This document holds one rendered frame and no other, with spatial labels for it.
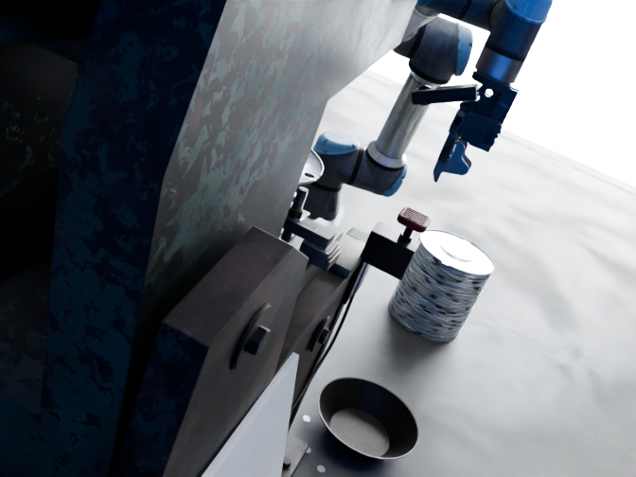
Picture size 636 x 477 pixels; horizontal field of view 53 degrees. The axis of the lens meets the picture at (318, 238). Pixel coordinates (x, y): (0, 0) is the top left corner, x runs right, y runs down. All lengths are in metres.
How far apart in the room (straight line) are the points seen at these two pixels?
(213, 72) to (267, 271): 0.22
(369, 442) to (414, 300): 0.66
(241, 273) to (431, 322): 1.75
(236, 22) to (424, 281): 1.86
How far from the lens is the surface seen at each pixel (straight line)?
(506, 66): 1.14
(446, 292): 2.30
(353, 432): 1.86
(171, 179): 0.51
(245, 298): 0.61
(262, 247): 0.66
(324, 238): 1.04
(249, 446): 0.94
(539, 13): 1.14
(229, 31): 0.50
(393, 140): 1.73
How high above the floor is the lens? 1.21
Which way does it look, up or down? 26 degrees down
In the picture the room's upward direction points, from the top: 21 degrees clockwise
